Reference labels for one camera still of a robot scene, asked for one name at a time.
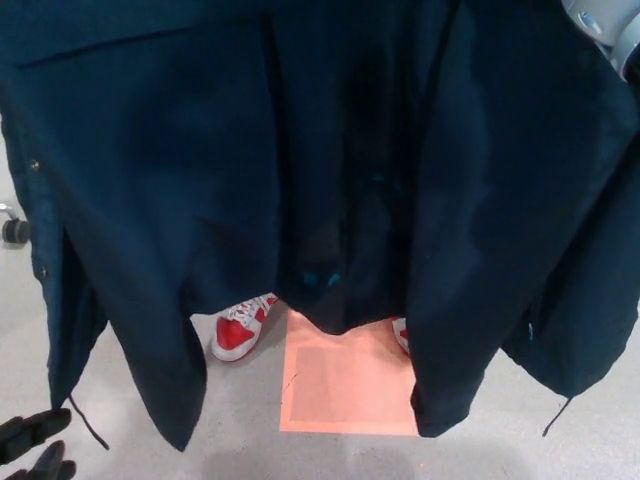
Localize person's red white sneaker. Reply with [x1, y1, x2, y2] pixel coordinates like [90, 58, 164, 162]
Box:
[391, 316, 412, 356]
[211, 293, 280, 362]

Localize robot left black hand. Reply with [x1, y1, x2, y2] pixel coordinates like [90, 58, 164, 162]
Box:
[0, 408, 76, 480]

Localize navy blue coat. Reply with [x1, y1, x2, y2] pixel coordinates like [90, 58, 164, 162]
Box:
[0, 0, 640, 451]

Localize person's left red white sneaker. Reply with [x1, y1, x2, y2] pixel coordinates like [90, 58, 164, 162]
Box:
[391, 316, 412, 356]

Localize orange tape floor marker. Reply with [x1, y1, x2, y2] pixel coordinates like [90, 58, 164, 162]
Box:
[279, 307, 419, 435]

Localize person's right red white sneaker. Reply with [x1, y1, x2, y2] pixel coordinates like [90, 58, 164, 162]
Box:
[211, 293, 280, 362]

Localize black chair caster wheel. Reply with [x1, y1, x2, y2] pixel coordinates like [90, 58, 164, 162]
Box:
[0, 218, 31, 245]

